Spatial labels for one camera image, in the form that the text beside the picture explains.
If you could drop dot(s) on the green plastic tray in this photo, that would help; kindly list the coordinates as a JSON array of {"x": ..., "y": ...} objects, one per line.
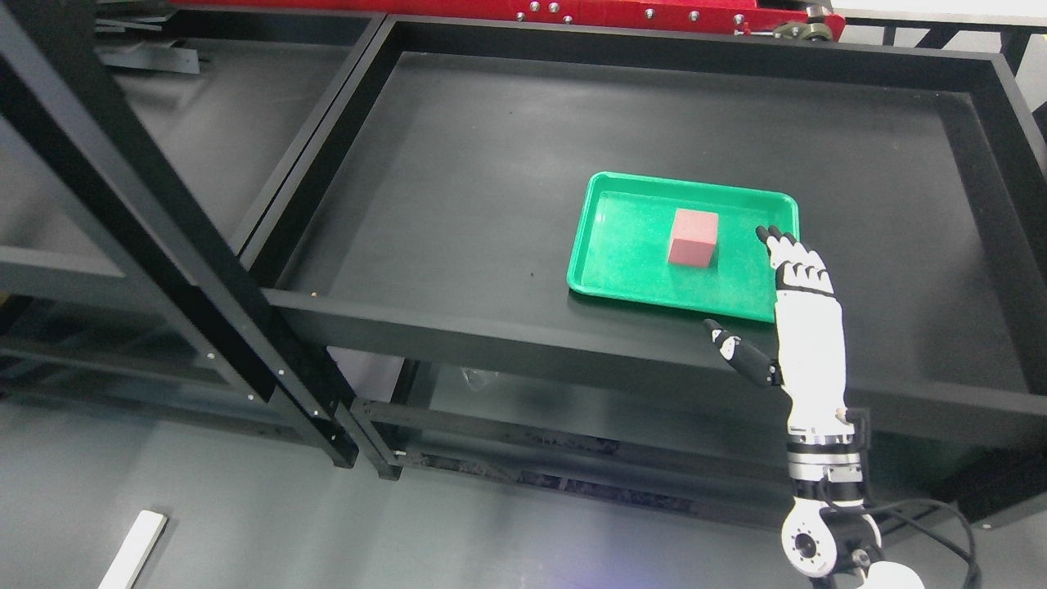
[{"x": 623, "y": 242}]

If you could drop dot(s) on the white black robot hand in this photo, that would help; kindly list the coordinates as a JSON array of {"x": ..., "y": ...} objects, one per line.
[{"x": 810, "y": 362}]

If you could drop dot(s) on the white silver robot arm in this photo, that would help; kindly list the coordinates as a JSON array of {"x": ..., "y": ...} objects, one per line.
[{"x": 830, "y": 530}]

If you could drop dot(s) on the pink cube block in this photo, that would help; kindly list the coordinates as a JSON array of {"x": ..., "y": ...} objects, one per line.
[{"x": 694, "y": 238}]

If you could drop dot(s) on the clear plastic bag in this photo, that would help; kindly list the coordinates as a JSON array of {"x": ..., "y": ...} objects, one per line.
[{"x": 478, "y": 380}]

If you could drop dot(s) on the black metal right shelf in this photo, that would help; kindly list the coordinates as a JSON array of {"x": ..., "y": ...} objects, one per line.
[{"x": 432, "y": 213}]

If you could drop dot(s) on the red conveyor frame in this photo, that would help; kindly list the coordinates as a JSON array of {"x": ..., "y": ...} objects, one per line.
[{"x": 715, "y": 17}]

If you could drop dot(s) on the white table with leg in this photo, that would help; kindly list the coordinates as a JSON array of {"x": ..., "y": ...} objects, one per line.
[{"x": 135, "y": 549}]

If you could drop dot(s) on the black metal shelf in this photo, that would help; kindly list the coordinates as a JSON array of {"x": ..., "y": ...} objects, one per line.
[
  {"x": 432, "y": 213},
  {"x": 126, "y": 196}
]

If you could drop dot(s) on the black metal left shelf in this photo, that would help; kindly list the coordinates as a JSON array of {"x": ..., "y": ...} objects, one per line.
[{"x": 126, "y": 196}]

